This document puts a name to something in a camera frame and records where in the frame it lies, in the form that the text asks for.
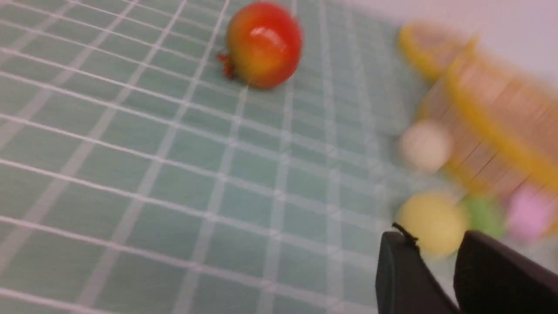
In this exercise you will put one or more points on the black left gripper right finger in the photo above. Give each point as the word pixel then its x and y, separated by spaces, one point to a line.
pixel 492 278

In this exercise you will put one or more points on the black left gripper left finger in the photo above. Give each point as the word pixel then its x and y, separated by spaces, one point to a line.
pixel 403 281

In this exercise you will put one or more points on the yellow bun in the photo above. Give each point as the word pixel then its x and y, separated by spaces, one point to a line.
pixel 436 219

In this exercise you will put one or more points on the cream bun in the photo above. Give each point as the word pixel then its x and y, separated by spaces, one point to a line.
pixel 426 146

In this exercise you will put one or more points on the woven bamboo steamer lid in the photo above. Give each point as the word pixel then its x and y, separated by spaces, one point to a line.
pixel 431 47

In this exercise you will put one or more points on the bamboo steamer tray yellow rim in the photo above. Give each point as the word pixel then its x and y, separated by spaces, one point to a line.
pixel 503 125

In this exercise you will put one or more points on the green cube block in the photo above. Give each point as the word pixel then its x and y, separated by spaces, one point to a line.
pixel 485 214

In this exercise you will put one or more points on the pink cube block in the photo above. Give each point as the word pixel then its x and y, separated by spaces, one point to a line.
pixel 530 213

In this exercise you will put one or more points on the green checkered tablecloth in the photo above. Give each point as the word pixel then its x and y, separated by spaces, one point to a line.
pixel 136 179

